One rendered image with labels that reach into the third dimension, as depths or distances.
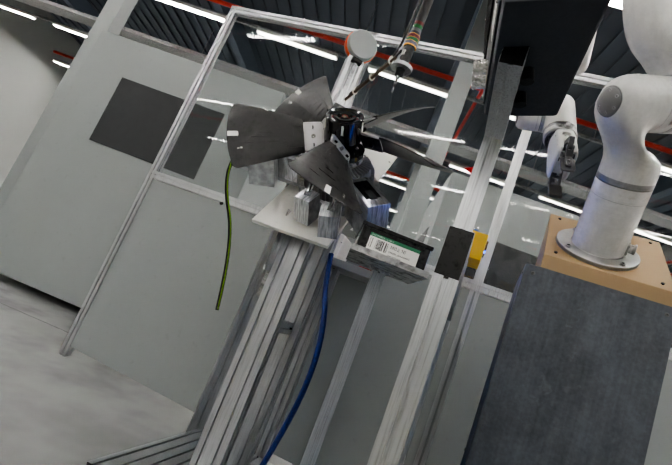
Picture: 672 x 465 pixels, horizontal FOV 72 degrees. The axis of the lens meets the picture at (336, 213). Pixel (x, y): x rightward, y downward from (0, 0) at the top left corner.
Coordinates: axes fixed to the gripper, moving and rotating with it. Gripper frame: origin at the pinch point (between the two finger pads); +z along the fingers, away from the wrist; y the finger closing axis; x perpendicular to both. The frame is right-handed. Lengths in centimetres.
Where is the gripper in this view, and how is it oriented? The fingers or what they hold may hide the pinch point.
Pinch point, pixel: (561, 181)
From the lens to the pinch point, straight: 126.0
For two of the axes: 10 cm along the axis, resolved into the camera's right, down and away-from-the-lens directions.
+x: -9.6, -1.9, 2.0
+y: 0.3, 6.4, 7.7
